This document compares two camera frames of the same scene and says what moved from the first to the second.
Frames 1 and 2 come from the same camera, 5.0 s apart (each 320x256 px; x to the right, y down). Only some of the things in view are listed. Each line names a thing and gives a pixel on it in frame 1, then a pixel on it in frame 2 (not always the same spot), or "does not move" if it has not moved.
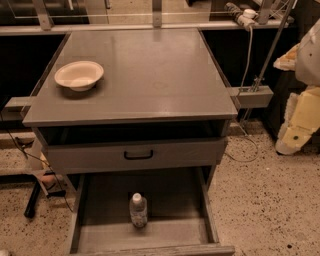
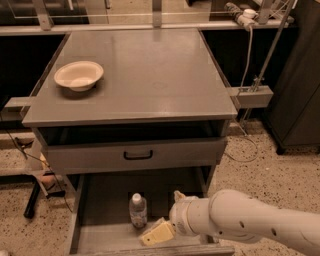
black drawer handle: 138,157 does not move
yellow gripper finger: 287,62 → 178,196
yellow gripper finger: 302,120 → 162,232
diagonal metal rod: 273,46 does not move
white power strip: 245,17 does not move
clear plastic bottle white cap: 138,210 does not move
